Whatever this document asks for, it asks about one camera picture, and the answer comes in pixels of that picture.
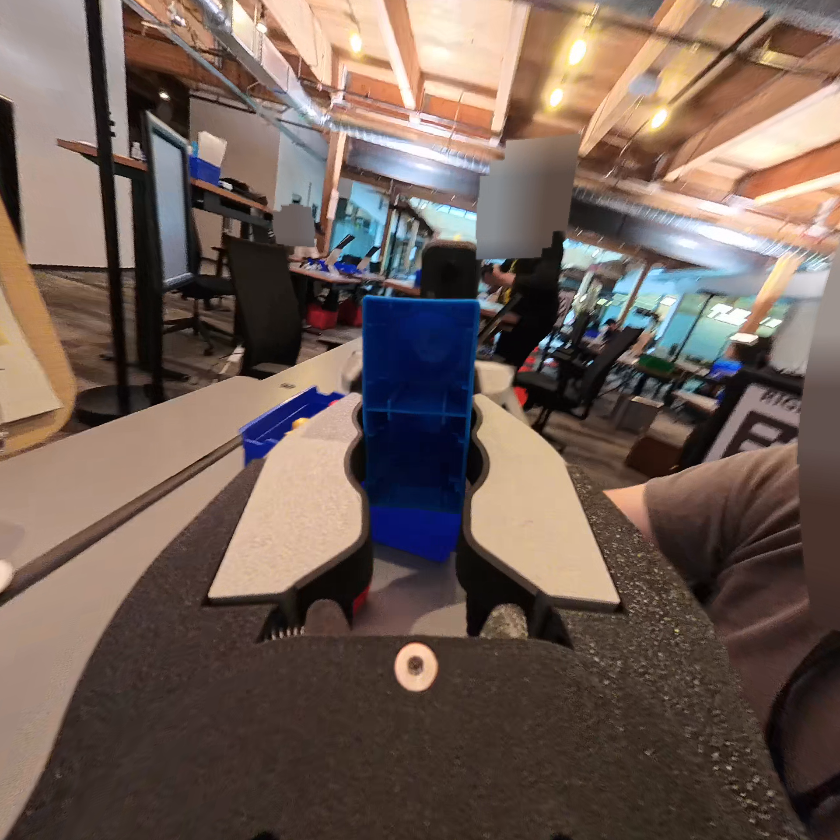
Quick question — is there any black framed marker sign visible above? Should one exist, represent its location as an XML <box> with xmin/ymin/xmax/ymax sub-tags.
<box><xmin>705</xmin><ymin>367</ymin><xmax>805</xmax><ymax>463</ymax></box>

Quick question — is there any black pole stand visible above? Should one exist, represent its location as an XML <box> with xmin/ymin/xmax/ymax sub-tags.
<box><xmin>77</xmin><ymin>0</ymin><xmax>168</xmax><ymax>427</ymax></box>

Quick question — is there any blue two-stud toy block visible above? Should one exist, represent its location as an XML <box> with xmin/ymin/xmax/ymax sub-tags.
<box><xmin>361</xmin><ymin>297</ymin><xmax>481</xmax><ymax>563</ymax></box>

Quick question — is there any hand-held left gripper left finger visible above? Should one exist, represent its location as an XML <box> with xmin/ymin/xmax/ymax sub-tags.
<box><xmin>209</xmin><ymin>394</ymin><xmax>375</xmax><ymax>621</ymax></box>

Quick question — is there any black framed standing whiteboard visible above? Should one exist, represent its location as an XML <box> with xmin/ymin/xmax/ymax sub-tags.
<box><xmin>134</xmin><ymin>110</ymin><xmax>198</xmax><ymax>385</ymax></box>

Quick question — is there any blue plastic bin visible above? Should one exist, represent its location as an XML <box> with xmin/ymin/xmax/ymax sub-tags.
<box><xmin>239</xmin><ymin>386</ymin><xmax>347</xmax><ymax>466</ymax></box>

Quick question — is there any black framed dark panel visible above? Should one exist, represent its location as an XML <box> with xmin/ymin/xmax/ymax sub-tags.
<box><xmin>0</xmin><ymin>95</ymin><xmax>21</xmax><ymax>244</ymax></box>

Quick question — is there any brown cardboard box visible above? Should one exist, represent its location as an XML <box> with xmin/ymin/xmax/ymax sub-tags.
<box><xmin>625</xmin><ymin>433</ymin><xmax>686</xmax><ymax>478</ymax></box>

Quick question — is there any wooden instruction board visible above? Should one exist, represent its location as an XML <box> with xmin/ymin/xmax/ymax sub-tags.
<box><xmin>0</xmin><ymin>197</ymin><xmax>76</xmax><ymax>455</ymax></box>

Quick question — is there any black body strap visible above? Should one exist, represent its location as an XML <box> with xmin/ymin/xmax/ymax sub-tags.
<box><xmin>766</xmin><ymin>630</ymin><xmax>840</xmax><ymax>837</ymax></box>

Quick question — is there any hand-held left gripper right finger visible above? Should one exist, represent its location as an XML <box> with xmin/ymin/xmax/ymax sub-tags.
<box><xmin>456</xmin><ymin>394</ymin><xmax>621</xmax><ymax>634</ymax></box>

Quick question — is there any wooden standing desk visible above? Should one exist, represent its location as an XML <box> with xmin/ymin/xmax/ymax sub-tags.
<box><xmin>58</xmin><ymin>139</ymin><xmax>273</xmax><ymax>263</ymax></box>

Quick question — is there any black office chair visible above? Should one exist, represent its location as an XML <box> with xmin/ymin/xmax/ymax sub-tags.
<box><xmin>225</xmin><ymin>236</ymin><xmax>304</xmax><ymax>378</ymax></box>
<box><xmin>517</xmin><ymin>327</ymin><xmax>644</xmax><ymax>434</ymax></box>
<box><xmin>167</xmin><ymin>217</ymin><xmax>235</xmax><ymax>355</ymax></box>

